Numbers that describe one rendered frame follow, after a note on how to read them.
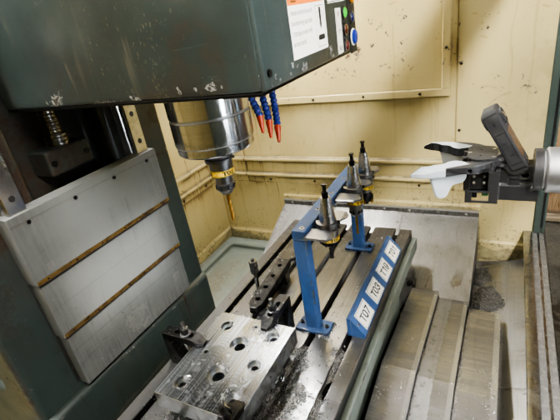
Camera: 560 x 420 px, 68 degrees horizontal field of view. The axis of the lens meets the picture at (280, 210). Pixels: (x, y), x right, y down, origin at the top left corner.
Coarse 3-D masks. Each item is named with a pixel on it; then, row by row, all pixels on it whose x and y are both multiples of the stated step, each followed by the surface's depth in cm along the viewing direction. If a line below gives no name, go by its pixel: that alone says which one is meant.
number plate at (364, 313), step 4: (364, 300) 119; (360, 304) 117; (364, 304) 118; (360, 308) 116; (364, 308) 117; (368, 308) 118; (356, 312) 114; (360, 312) 115; (364, 312) 116; (368, 312) 117; (372, 312) 118; (356, 316) 113; (360, 316) 114; (364, 316) 115; (368, 316) 116; (360, 320) 113; (364, 320) 114; (368, 320) 115; (364, 324) 113; (368, 324) 114
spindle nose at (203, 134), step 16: (176, 112) 75; (192, 112) 74; (208, 112) 74; (224, 112) 75; (240, 112) 77; (176, 128) 77; (192, 128) 75; (208, 128) 75; (224, 128) 76; (240, 128) 78; (176, 144) 80; (192, 144) 77; (208, 144) 76; (224, 144) 77; (240, 144) 79
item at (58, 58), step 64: (0, 0) 76; (64, 0) 69; (128, 0) 63; (192, 0) 58; (256, 0) 56; (0, 64) 84; (64, 64) 76; (128, 64) 69; (192, 64) 63; (256, 64) 59; (320, 64) 77
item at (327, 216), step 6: (324, 198) 103; (330, 198) 104; (324, 204) 104; (330, 204) 104; (324, 210) 104; (330, 210) 104; (324, 216) 105; (330, 216) 105; (324, 222) 105; (330, 222) 105
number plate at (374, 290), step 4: (372, 280) 126; (376, 280) 127; (368, 284) 124; (372, 284) 125; (376, 284) 126; (380, 284) 127; (368, 288) 123; (372, 288) 124; (376, 288) 125; (380, 288) 126; (368, 292) 122; (372, 292) 123; (376, 292) 124; (380, 292) 125; (372, 296) 122; (376, 296) 123; (380, 296) 124; (376, 300) 122
